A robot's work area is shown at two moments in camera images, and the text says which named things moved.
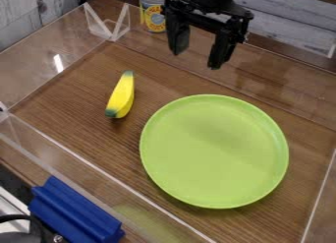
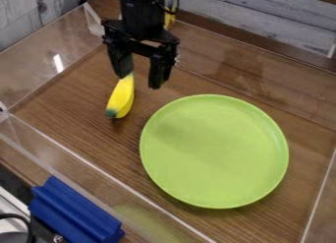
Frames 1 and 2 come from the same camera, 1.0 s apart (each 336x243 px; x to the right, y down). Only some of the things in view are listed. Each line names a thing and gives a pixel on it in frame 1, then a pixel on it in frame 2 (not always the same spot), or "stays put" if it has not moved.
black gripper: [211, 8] → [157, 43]
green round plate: [215, 151] stays put
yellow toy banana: [123, 95] stays put
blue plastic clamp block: [73, 218] stays put
